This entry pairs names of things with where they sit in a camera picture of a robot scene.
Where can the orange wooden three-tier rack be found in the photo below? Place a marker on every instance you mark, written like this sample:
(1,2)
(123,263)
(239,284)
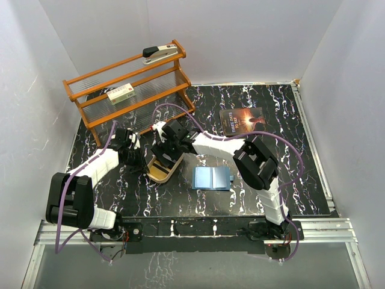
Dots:
(154,84)

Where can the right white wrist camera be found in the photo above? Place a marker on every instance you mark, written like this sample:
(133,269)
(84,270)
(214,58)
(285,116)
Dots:
(158,128)

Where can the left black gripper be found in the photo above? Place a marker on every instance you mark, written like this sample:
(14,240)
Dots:
(140,167)

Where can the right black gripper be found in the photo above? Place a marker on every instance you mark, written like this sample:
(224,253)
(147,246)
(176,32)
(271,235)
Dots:
(160,149)

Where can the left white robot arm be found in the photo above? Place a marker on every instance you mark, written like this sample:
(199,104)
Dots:
(72,193)

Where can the black and beige stapler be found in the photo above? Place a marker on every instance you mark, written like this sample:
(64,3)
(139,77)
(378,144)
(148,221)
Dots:
(155,54)

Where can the dark book with sunset cover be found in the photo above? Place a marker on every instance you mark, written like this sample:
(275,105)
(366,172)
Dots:
(242,120)

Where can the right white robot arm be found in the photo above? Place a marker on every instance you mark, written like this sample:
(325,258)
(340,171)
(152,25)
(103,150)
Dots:
(256,164)

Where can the green and white small box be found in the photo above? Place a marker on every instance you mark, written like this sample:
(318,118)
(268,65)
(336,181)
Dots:
(121,93)

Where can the blue leather card holder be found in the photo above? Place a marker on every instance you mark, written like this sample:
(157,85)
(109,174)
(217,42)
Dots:
(212,178)

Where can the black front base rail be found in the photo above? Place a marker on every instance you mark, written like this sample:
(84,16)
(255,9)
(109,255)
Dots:
(251,234)

